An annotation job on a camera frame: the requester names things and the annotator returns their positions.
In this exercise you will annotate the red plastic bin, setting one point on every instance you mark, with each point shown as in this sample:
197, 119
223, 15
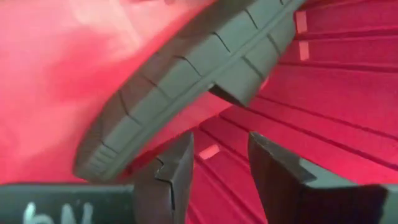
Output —
342, 109

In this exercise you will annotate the black slide sandal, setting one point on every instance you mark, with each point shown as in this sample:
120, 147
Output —
186, 71

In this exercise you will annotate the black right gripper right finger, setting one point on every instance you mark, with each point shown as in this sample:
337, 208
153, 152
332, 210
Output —
311, 205

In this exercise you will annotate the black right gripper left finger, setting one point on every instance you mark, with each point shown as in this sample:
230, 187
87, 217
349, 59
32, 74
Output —
93, 205

